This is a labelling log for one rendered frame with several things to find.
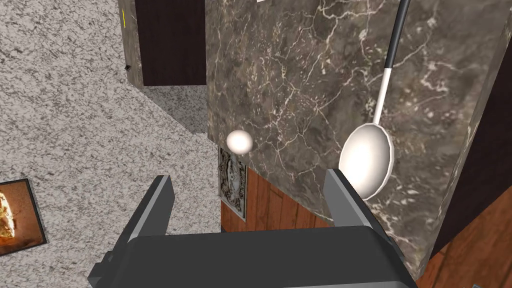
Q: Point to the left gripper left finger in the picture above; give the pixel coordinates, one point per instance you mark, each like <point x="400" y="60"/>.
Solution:
<point x="154" y="208"/>

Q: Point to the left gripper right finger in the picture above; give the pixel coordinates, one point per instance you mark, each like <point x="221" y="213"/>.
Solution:
<point x="344" y="204"/>

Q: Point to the white egg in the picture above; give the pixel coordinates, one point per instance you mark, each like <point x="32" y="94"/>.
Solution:
<point x="239" y="141"/>

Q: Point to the grey ornate framed picture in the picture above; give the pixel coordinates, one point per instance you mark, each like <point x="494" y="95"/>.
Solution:
<point x="232" y="184"/>

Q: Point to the dark brown cupboard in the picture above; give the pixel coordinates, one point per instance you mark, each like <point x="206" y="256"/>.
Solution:
<point x="170" y="40"/>

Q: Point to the orange framed picture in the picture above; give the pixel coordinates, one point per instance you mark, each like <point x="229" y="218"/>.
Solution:
<point x="18" y="218"/>

